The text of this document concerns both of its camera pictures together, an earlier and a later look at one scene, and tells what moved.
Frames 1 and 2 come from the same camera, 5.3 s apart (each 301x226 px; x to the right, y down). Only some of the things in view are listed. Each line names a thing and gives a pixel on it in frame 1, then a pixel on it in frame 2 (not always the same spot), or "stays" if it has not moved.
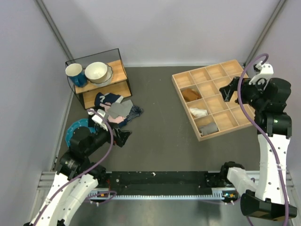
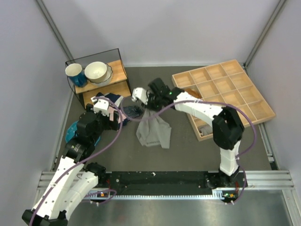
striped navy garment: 134,112 stays
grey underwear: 117,109 to 154,132
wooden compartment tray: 211,114 stays
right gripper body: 248,92 to 154,102
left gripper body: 115,137 to 109,125
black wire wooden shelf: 119,84 stays
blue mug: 74,71 stays
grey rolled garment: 210,128 stays
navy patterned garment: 108,98 stays
